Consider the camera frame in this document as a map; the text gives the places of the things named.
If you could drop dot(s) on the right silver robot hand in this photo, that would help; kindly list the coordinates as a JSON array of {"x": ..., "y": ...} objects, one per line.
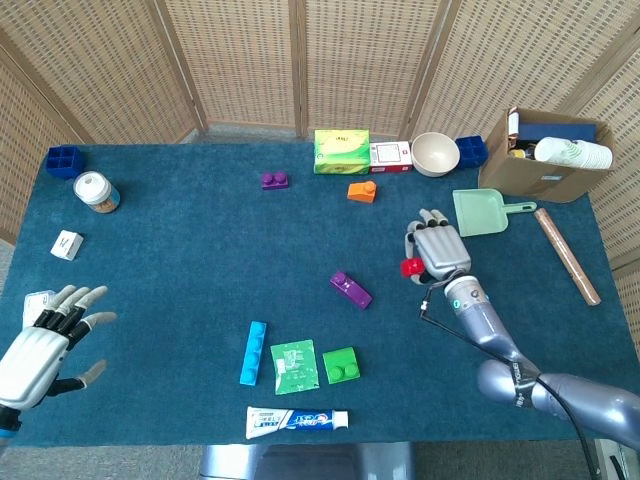
[{"x": 442, "y": 250}]

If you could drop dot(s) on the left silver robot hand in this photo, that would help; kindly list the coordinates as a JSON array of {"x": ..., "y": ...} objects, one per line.
[{"x": 30, "y": 365}]

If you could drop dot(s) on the red small block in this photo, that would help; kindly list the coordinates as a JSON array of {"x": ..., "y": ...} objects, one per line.
[{"x": 411, "y": 267}]

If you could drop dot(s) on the long purple block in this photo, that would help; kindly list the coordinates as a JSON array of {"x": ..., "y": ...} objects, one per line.
[{"x": 352, "y": 291}]

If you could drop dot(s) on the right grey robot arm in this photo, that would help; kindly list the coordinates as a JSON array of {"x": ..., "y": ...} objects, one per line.
[{"x": 505, "y": 380}]

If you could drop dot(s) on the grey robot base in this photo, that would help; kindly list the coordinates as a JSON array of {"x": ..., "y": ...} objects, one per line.
[{"x": 300, "y": 462}]

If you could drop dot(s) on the orange block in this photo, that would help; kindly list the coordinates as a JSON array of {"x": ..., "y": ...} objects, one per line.
[{"x": 362, "y": 192}]

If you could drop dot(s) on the dark blue block right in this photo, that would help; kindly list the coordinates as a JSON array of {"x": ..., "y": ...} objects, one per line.
[{"x": 472, "y": 152}]

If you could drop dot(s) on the green square block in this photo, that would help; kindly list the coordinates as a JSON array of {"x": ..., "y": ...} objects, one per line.
[{"x": 341, "y": 366}]

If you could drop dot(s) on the stack of paper cups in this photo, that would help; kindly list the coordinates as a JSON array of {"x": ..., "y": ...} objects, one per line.
[{"x": 575, "y": 152}]

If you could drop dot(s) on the small purple block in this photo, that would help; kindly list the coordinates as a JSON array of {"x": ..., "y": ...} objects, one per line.
[{"x": 275, "y": 181}]

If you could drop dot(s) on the light blue long block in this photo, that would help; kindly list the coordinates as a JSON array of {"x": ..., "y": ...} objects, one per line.
[{"x": 253, "y": 352}]

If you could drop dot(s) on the mint green dustpan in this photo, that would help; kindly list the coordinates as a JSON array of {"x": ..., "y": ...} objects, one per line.
[{"x": 480, "y": 212}]

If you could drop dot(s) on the white card pack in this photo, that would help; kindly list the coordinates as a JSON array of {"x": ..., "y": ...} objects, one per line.
[{"x": 35, "y": 305}]

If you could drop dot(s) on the beige bowl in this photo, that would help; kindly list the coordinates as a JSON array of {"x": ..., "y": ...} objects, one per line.
[{"x": 434, "y": 154}]

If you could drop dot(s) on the brown cardboard box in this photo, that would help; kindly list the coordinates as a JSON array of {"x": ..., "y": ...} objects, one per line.
[{"x": 520, "y": 177}]

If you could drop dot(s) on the red white carton box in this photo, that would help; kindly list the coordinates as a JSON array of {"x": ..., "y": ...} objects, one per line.
[{"x": 390, "y": 156}]

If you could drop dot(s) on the brown cylindrical roll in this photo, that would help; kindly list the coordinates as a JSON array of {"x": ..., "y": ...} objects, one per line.
[{"x": 567, "y": 257}]

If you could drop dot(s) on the small white cube box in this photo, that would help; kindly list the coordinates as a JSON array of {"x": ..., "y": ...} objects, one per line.
[{"x": 66, "y": 245}]

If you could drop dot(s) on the dark bottle yellow cap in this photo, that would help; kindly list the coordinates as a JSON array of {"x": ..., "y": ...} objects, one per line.
[{"x": 522, "y": 151}]

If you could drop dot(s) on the green yellow tissue pack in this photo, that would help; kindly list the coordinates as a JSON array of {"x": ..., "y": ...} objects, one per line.
[{"x": 342, "y": 152}]

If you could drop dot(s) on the white red small carton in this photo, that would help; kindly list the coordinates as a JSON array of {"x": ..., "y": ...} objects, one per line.
[{"x": 514, "y": 122}]

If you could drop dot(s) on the dark blue flat box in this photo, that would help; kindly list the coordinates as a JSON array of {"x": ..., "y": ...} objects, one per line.
[{"x": 555, "y": 129}]

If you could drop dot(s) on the white-lidded snack jar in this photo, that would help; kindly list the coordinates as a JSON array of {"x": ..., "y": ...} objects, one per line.
[{"x": 95, "y": 192}]

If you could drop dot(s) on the green sachet packet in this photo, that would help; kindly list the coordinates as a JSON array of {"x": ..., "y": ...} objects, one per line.
[{"x": 295, "y": 367}]

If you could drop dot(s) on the teal carpet table mat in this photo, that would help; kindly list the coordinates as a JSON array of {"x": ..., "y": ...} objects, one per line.
[{"x": 200, "y": 250}]

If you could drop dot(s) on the blue four-cell tray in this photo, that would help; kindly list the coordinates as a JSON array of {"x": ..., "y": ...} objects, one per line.
[{"x": 65, "y": 162}]

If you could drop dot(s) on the blue white toothpaste tube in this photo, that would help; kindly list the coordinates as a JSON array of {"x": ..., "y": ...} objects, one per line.
[{"x": 295, "y": 421}]

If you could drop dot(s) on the woven bamboo folding screen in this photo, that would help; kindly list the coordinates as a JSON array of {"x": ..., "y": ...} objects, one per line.
[{"x": 250, "y": 60}]

